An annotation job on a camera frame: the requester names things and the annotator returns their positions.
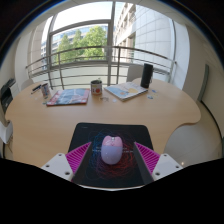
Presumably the colourful closed magazine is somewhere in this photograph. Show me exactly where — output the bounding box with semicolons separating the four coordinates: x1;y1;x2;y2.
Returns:
45;87;91;107

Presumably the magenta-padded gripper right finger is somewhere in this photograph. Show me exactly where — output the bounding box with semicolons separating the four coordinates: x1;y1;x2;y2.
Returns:
133;141;184;185

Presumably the dark marker pen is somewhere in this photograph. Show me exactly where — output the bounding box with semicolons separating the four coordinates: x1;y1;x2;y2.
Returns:
30;83;42;95

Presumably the black mouse pad, red-blue swirl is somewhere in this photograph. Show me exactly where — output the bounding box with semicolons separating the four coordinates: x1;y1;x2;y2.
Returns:
67;122;155;189

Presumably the printed drink can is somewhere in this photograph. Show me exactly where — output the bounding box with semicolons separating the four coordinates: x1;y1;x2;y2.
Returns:
40;82;52;100

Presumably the black and white printer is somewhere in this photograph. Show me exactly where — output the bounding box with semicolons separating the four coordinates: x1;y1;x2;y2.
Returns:
0;78;17;113

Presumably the white mug with red print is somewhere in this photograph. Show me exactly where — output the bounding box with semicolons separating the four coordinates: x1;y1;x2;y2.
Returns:
90;79;103;97

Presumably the pink and lilac computer mouse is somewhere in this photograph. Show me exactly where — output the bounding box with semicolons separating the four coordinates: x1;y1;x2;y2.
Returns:
100;134;124;166

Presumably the black cylindrical speaker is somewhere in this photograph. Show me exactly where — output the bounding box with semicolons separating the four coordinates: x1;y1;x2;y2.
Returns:
139;63;154;89

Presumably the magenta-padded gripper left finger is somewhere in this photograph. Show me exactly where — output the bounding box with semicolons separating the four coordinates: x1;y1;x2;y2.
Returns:
40;141;93;185

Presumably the open book with light pages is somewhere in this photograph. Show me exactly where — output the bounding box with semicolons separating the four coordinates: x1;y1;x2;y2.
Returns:
103;81;149;102

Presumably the grey-green door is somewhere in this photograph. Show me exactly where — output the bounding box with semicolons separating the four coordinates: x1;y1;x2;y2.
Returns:
197;63;210;102

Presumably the grey metal balcony railing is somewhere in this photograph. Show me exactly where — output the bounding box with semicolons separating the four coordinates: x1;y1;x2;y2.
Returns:
25;45;178;90

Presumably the white chair with tall backrest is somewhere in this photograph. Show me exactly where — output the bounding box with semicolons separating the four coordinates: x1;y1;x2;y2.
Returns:
126;64;144;83

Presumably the white chair with low backrest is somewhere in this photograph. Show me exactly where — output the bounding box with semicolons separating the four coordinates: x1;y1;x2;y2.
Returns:
20;78;35;91

